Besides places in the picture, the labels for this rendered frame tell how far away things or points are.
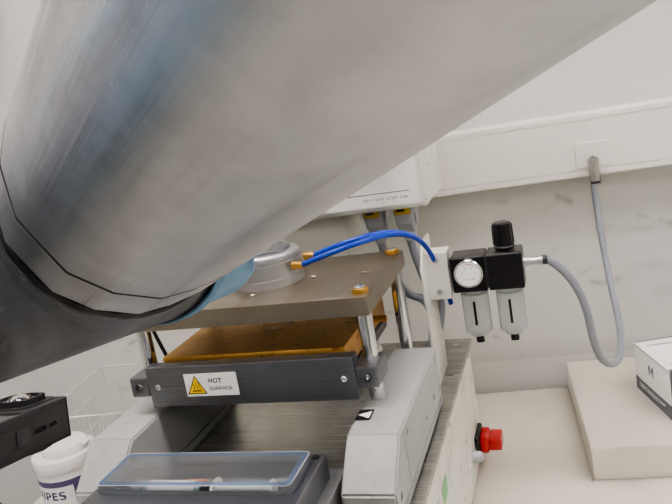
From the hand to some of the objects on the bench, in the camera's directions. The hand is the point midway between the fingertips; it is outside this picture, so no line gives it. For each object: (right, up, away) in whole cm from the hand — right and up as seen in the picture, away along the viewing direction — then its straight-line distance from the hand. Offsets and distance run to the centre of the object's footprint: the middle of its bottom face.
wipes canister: (-18, -17, +59) cm, 64 cm away
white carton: (+74, +4, +59) cm, 95 cm away
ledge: (+95, +2, +56) cm, 110 cm away
